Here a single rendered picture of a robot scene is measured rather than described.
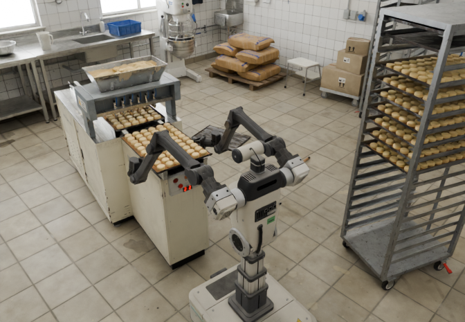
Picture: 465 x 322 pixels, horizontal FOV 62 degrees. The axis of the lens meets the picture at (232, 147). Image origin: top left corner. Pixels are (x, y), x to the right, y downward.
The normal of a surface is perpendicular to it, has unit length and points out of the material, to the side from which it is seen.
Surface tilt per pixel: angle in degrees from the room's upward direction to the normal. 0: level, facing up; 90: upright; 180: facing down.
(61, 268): 0
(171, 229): 90
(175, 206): 90
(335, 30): 90
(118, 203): 90
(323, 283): 0
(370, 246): 0
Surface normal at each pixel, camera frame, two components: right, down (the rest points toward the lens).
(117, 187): 0.57, 0.40
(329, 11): -0.71, 0.34
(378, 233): 0.00, -0.87
